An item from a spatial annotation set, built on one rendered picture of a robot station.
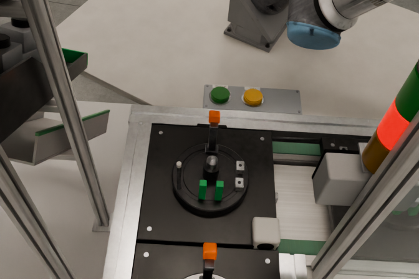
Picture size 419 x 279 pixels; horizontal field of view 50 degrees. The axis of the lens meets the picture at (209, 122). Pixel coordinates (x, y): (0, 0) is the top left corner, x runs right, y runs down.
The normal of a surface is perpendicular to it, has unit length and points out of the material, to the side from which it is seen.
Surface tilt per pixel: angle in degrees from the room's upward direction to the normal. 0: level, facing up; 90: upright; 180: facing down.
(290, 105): 0
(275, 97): 0
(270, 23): 45
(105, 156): 0
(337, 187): 90
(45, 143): 90
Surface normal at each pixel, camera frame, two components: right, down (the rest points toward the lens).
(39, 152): 0.98, 0.20
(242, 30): -0.49, 0.68
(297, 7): -0.86, -0.22
